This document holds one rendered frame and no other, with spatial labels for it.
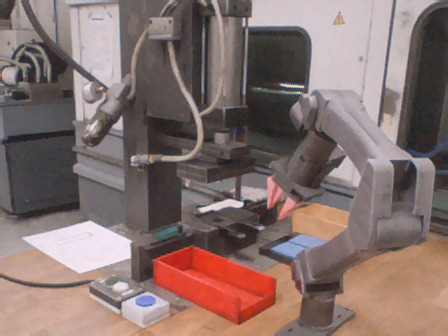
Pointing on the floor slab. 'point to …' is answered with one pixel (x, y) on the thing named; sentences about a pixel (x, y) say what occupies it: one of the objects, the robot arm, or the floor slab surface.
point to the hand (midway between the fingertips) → (276, 210)
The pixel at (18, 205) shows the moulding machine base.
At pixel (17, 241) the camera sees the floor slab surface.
